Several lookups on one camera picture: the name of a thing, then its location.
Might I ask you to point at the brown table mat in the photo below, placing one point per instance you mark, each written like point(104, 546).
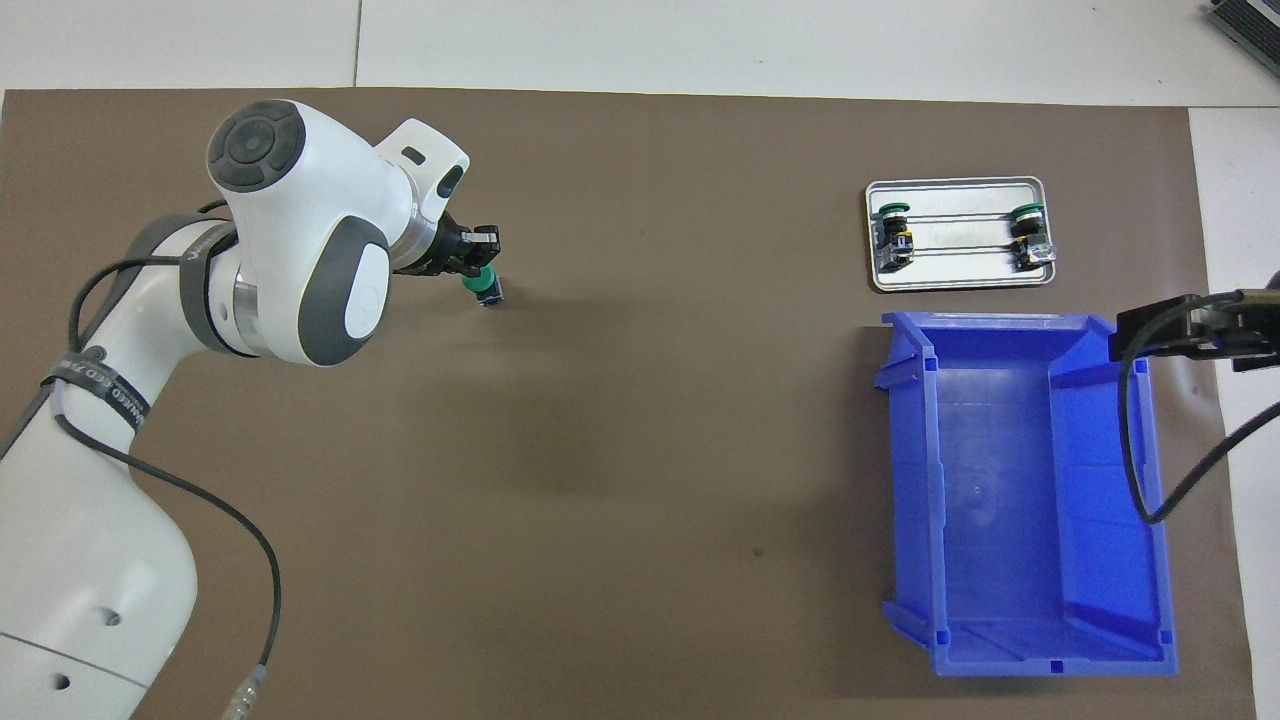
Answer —
point(650, 450)

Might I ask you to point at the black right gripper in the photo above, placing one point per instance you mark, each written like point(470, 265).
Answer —
point(1235, 325)

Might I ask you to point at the blue plastic storage bin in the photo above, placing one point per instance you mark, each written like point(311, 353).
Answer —
point(1000, 500)

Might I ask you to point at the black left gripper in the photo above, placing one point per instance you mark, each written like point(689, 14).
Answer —
point(435, 255)

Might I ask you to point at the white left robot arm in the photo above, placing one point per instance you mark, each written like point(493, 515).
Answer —
point(300, 220)

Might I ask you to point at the silver metal tray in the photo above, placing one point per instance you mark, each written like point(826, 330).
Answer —
point(950, 270)

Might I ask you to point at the green push button switch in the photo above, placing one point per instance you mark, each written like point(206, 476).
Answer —
point(478, 281)
point(1028, 230)
point(895, 235)

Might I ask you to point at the grey ribbed device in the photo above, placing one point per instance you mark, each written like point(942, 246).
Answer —
point(1255, 20)

